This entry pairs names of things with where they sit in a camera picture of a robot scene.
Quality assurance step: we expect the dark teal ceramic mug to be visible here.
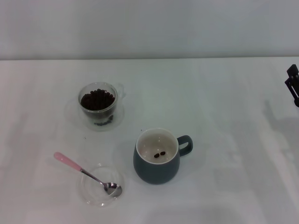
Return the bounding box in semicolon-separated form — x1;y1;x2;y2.
133;127;194;185

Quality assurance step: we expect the pink-handled metal spoon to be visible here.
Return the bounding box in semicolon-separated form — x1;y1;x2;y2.
53;152;123;197

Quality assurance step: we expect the clear glass saucer with beans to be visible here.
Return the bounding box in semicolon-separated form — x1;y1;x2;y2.
67;97;126;132

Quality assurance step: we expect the double-walled glass cup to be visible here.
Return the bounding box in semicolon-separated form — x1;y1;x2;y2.
78;82;126;119

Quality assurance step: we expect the empty clear glass saucer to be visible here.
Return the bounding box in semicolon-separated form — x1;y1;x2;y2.
78;163;126;207

